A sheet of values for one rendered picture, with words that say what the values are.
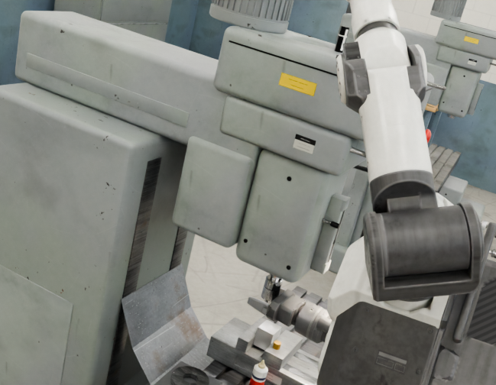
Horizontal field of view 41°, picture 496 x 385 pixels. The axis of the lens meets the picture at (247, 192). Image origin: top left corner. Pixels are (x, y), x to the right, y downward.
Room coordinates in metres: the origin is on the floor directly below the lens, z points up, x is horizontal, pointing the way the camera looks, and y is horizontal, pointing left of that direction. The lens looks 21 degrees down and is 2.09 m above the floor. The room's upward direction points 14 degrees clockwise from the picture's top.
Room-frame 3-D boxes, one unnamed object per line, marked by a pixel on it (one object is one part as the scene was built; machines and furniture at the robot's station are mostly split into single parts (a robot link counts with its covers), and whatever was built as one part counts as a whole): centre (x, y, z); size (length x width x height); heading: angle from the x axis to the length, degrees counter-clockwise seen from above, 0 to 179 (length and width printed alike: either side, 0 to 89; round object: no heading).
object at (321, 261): (1.57, -0.23, 1.45); 0.04 x 0.04 x 0.21; 68
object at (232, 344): (1.68, -0.19, 0.98); 0.35 x 0.15 x 0.11; 67
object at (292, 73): (1.62, -0.11, 1.81); 0.47 x 0.26 x 0.16; 68
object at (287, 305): (1.55, -0.20, 1.21); 0.13 x 0.12 x 0.10; 154
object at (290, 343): (1.67, -0.21, 1.01); 0.15 x 0.06 x 0.04; 157
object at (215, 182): (1.69, 0.05, 1.47); 0.24 x 0.19 x 0.26; 158
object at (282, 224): (1.62, -0.12, 1.47); 0.21 x 0.19 x 0.32; 158
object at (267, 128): (1.63, -0.09, 1.68); 0.34 x 0.24 x 0.10; 68
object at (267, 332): (1.69, -0.16, 1.03); 0.06 x 0.05 x 0.06; 157
